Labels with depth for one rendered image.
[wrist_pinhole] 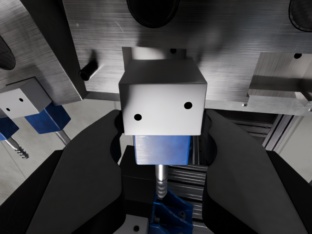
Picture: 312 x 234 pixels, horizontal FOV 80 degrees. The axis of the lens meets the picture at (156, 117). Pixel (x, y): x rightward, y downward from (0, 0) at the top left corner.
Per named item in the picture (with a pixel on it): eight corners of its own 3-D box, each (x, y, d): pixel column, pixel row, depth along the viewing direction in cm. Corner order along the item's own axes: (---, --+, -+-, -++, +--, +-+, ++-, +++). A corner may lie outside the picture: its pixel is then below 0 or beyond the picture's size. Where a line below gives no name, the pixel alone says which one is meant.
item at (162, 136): (183, 174, 22) (189, 220, 17) (139, 174, 22) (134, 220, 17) (193, 58, 15) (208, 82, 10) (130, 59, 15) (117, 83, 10)
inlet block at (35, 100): (94, 139, 32) (80, 164, 28) (71, 142, 34) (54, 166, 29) (48, 68, 25) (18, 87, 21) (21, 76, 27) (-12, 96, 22)
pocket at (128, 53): (183, 80, 20) (182, 98, 18) (136, 77, 21) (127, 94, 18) (187, 36, 18) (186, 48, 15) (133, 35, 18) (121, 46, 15)
